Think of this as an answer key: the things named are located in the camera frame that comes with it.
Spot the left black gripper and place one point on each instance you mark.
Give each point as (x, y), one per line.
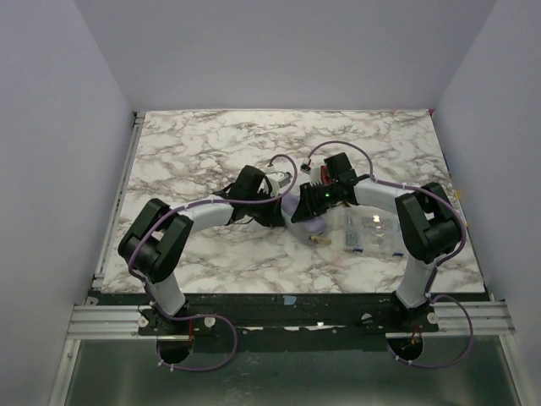
(270, 212)

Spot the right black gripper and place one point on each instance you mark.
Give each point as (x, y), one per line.
(304, 205)

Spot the purple umbrella case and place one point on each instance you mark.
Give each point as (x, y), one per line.
(305, 227)

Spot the beige umbrella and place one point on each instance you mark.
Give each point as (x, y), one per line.
(319, 240)

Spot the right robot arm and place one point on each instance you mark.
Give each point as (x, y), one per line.
(431, 228)

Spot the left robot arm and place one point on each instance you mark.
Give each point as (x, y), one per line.
(153, 244)

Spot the clear plastic screw box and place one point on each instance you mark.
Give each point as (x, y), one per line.
(371, 231)

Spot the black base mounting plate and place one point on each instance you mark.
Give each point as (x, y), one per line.
(287, 322)

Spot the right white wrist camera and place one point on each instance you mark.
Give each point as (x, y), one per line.
(313, 171)

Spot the red handled pliers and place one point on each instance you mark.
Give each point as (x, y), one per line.
(324, 174)

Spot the aluminium rail frame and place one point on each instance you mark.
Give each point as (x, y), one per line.
(103, 323)

